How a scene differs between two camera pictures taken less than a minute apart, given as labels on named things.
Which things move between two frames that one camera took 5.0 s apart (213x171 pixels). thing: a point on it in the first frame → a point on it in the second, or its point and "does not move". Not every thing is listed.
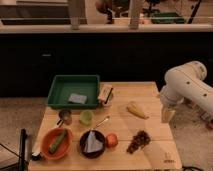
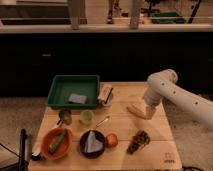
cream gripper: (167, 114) → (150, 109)
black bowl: (99, 136) does not move
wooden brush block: (105, 93) does not move
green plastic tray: (74, 92) does not move
